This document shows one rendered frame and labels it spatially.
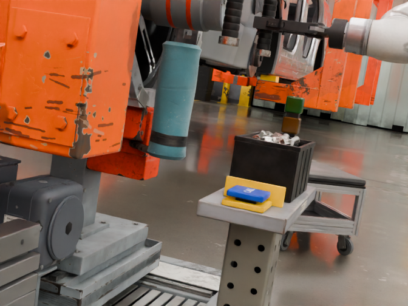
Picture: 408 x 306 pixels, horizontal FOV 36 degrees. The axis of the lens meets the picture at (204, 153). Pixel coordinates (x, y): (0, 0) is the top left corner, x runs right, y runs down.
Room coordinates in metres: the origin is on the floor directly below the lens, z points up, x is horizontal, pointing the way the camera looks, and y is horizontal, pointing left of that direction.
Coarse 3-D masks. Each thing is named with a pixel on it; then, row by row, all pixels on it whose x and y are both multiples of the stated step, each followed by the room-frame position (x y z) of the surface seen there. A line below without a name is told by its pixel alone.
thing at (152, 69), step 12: (144, 24) 1.67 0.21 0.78; (144, 36) 1.69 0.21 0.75; (156, 36) 1.80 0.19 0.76; (168, 36) 1.79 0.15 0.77; (144, 48) 1.70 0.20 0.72; (156, 48) 1.78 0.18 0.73; (144, 60) 1.73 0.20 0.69; (156, 60) 1.75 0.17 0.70; (144, 72) 1.71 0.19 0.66; (144, 84) 1.67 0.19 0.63
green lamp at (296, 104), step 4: (288, 96) 1.49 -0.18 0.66; (292, 96) 1.49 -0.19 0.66; (288, 100) 1.49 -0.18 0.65; (292, 100) 1.49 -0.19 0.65; (296, 100) 1.49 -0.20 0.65; (300, 100) 1.48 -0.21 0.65; (304, 100) 1.51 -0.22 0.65; (288, 104) 1.49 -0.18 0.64; (292, 104) 1.49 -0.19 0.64; (296, 104) 1.49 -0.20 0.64; (300, 104) 1.48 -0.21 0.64; (288, 108) 1.49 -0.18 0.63; (292, 108) 1.49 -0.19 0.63; (296, 108) 1.48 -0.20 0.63; (300, 108) 1.48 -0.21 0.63; (292, 112) 1.49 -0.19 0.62; (296, 112) 1.48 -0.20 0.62; (300, 112) 1.48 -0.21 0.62
